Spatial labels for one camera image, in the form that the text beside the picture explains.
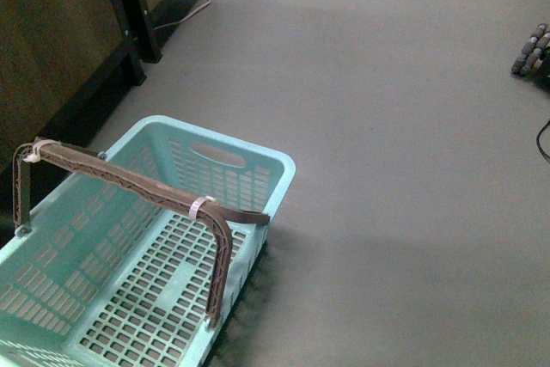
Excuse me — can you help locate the light blue plastic basket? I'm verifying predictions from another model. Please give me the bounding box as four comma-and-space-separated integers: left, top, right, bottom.
1, 116, 296, 366

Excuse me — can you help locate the white floor cable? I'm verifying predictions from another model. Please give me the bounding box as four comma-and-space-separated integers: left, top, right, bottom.
152, 0, 211, 32

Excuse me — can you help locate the black cable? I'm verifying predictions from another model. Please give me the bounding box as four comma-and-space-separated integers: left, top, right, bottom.
535, 117, 550, 160

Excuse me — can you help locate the dark wooden cabinet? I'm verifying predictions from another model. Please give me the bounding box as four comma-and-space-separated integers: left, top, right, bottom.
0, 0, 217, 230

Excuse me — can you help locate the brown basket handle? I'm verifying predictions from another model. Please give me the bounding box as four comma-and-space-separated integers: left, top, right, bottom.
12, 137, 270, 328

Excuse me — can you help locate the white zip tie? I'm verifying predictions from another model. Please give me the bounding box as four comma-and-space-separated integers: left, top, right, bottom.
188, 195, 216, 221

